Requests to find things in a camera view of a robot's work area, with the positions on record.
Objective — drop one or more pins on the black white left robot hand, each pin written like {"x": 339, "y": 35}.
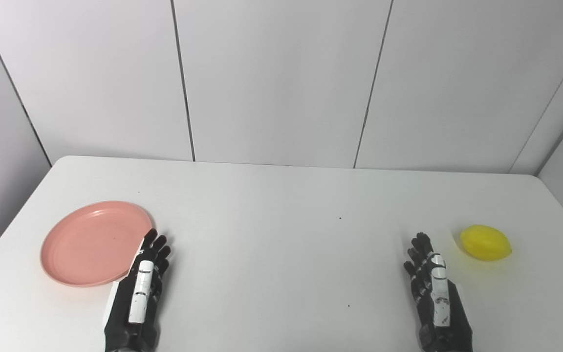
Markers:
{"x": 135, "y": 322}

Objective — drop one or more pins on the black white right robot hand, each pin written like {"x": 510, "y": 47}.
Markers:
{"x": 440, "y": 313}

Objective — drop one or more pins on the yellow lemon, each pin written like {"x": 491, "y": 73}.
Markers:
{"x": 486, "y": 243}

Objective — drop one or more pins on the pink round plate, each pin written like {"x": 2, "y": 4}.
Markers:
{"x": 91, "y": 244}

